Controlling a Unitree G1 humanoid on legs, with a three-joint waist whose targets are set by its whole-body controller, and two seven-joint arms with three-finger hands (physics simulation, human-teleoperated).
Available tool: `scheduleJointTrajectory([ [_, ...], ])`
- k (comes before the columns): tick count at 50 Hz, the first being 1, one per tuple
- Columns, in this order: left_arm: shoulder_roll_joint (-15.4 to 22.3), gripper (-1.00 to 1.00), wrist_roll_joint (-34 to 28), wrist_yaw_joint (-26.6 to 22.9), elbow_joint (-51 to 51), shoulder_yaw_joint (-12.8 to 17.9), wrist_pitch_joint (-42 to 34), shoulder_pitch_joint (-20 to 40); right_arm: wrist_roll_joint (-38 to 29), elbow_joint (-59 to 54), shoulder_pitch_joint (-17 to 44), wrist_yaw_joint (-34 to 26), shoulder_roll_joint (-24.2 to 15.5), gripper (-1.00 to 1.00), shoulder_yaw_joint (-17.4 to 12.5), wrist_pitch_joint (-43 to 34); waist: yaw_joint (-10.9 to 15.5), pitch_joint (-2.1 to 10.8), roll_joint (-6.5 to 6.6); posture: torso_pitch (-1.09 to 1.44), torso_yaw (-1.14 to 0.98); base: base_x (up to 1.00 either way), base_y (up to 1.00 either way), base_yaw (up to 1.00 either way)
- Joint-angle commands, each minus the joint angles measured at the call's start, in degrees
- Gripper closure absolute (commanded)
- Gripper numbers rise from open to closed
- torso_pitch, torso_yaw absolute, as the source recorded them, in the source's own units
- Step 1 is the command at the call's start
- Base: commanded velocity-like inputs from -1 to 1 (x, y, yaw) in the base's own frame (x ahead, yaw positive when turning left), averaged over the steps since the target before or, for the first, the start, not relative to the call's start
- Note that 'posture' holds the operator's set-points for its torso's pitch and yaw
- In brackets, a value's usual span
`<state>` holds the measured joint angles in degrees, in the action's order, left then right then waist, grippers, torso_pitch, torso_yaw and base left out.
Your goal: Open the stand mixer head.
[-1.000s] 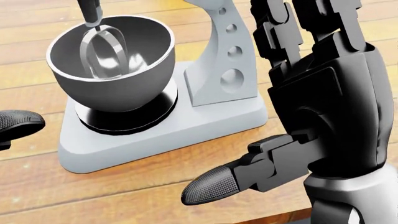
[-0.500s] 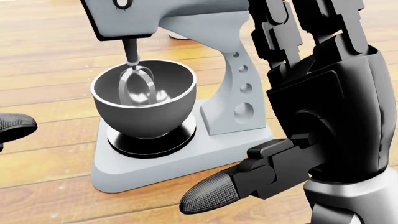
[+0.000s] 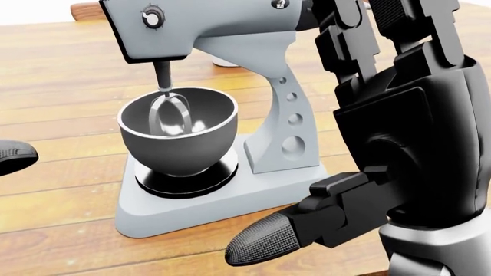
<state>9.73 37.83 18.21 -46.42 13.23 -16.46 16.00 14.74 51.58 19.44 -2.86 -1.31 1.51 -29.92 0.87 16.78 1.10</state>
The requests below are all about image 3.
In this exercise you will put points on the steel whisk attachment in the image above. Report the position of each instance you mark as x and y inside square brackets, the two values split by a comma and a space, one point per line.
[169, 112]

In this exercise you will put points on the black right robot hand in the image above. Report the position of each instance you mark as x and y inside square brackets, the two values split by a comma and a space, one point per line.
[422, 149]

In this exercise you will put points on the grey stand mixer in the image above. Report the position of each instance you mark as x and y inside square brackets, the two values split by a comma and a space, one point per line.
[245, 184]

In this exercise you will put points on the grey stand mixer head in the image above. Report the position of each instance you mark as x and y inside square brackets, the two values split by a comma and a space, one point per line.
[199, 28]

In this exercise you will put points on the dark wooden board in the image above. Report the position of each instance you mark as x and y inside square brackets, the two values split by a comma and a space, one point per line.
[88, 11]

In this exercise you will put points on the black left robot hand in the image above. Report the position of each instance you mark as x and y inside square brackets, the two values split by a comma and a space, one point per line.
[14, 156]

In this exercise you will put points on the steel mixing bowl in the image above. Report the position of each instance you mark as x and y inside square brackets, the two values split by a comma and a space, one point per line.
[180, 135]

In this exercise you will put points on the white round object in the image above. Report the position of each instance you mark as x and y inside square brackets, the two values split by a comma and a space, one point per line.
[226, 62]

